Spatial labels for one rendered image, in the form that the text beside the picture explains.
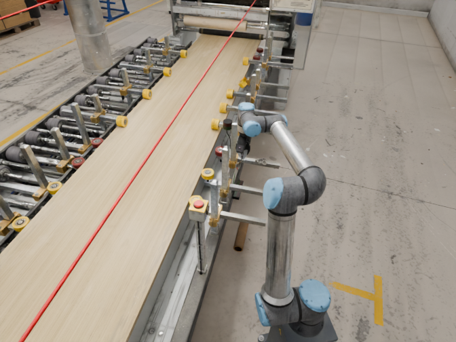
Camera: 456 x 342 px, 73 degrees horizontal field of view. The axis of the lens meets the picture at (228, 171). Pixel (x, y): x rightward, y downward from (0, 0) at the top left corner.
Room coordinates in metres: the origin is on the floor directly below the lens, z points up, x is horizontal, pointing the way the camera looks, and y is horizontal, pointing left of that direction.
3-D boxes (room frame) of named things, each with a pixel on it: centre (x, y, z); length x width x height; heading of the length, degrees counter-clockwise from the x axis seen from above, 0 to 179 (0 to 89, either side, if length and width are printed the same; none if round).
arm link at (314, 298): (0.69, -0.41, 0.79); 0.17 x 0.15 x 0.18; 101
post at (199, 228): (0.88, 0.12, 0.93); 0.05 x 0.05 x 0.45; 78
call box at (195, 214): (0.88, 0.12, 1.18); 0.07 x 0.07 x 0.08; 78
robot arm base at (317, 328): (0.69, -0.42, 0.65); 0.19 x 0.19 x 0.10
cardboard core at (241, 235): (1.62, -0.14, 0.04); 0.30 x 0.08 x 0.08; 168
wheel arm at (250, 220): (1.16, -0.01, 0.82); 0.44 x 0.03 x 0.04; 78
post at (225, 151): (1.38, 0.02, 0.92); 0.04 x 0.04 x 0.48; 78
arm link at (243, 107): (1.50, -0.09, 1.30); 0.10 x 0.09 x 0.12; 11
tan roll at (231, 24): (4.05, 0.02, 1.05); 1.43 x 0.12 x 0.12; 78
